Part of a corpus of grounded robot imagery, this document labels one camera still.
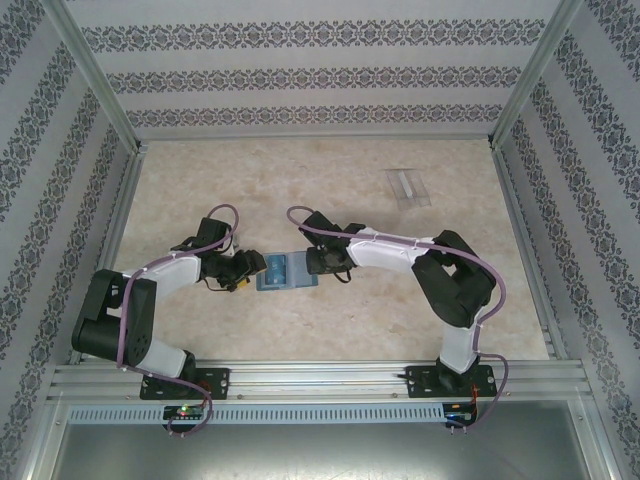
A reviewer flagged blue-grey card holder wallet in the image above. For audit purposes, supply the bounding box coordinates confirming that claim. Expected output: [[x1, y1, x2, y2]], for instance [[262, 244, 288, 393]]
[[255, 251, 320, 293]]

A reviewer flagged blue credit card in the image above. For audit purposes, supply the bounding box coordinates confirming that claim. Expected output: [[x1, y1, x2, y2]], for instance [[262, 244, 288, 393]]
[[264, 254, 292, 289]]

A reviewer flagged left controller circuit board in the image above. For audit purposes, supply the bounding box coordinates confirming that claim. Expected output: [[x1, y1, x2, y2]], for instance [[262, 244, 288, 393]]
[[163, 404, 206, 420]]

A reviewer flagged controller circuit board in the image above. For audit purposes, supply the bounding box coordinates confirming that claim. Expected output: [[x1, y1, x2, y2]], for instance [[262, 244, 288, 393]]
[[163, 404, 206, 420], [446, 402, 479, 426]]

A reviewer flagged grey sheet metal panel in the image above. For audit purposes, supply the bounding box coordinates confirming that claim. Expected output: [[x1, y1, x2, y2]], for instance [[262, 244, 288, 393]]
[[19, 422, 621, 480]]

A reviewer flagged right controller circuit board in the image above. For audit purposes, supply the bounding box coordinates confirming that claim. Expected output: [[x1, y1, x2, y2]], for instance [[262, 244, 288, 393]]
[[446, 402, 479, 426]]

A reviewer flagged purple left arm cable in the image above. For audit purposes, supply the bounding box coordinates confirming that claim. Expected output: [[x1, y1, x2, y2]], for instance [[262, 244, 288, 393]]
[[115, 203, 242, 437]]

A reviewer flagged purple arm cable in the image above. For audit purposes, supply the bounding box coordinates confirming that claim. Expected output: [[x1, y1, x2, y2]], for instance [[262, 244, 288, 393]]
[[115, 203, 242, 437], [286, 205, 511, 432]]

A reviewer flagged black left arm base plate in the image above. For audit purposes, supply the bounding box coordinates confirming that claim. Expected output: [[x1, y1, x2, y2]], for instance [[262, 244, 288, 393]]
[[139, 367, 232, 401]]

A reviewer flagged aluminium table side rail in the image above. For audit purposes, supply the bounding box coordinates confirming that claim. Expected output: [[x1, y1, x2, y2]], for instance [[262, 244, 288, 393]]
[[92, 144, 149, 289], [492, 143, 571, 360]]

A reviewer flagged aluminium mounting rail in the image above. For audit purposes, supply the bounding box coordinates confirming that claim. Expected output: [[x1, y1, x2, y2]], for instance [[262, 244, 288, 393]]
[[47, 362, 586, 399]]

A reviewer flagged aluminium frame cross beam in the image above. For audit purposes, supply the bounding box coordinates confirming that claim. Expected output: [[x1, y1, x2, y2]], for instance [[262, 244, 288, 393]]
[[134, 129, 494, 145]]

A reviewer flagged slotted grey cable duct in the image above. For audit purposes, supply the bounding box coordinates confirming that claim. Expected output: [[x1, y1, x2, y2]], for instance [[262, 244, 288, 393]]
[[67, 403, 446, 424]]

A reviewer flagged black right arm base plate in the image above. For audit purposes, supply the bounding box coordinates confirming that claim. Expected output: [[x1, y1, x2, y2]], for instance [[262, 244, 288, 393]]
[[405, 363, 499, 400]]

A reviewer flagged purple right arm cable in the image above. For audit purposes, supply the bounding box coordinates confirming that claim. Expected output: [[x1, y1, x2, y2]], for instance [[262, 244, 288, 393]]
[[286, 205, 511, 432]]

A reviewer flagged aluminium frame post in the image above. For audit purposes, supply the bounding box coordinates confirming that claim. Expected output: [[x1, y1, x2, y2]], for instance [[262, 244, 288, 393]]
[[47, 0, 146, 151], [488, 0, 585, 147]]

